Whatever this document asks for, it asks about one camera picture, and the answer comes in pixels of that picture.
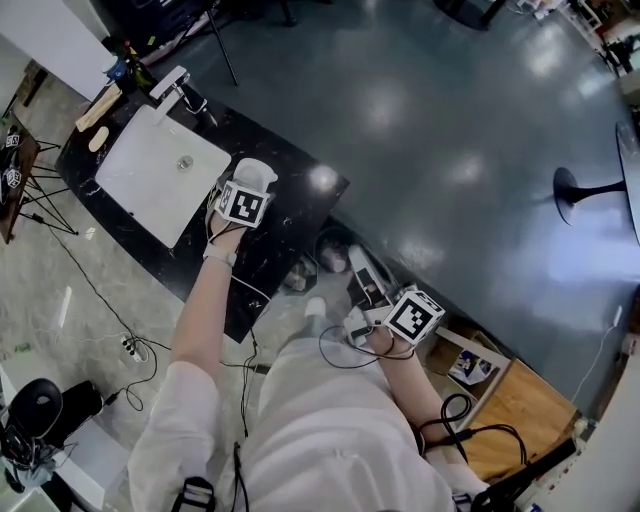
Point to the person's left forearm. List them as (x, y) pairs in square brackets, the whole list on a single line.
[(202, 310)]

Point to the white power strip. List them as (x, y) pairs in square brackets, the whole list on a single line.
[(133, 348)]

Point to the black marble counter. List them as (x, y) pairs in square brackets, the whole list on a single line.
[(285, 220)]

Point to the wooden open cabinet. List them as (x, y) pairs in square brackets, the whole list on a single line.
[(520, 400)]

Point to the person's right forearm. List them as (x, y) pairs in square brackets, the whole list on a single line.
[(402, 370)]

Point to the person's white clothing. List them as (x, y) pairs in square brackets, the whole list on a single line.
[(310, 430)]

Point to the black and white patterned cube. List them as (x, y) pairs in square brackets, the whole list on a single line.
[(12, 140), (12, 178)]

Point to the black tripod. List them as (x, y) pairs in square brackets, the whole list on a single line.
[(222, 40)]

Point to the white wrist band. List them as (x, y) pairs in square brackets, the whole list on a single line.
[(220, 256)]

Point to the black stool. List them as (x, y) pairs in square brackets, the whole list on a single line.
[(36, 405)]

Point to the chrome faucet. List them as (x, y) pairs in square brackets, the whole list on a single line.
[(167, 92)]

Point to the dark round bin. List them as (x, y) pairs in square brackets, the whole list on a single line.
[(331, 250)]

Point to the beige oval soap dish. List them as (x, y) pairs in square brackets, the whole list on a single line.
[(98, 138)]

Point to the white rectangular sink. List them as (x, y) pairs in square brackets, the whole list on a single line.
[(150, 190)]

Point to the black bag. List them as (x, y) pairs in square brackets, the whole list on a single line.
[(82, 397)]

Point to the blue and white cup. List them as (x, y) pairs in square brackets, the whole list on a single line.
[(115, 68)]

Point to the wooden tray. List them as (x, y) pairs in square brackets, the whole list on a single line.
[(97, 109)]

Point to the black round pedestal table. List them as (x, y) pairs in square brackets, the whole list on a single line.
[(567, 192)]

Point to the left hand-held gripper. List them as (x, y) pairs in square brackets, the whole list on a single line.
[(244, 202)]

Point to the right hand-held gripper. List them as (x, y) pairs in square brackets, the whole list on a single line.
[(412, 316)]

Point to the person's white shoe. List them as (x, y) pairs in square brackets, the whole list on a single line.
[(315, 306)]

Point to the dark glass bottle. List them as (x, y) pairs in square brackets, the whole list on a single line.
[(136, 70)]

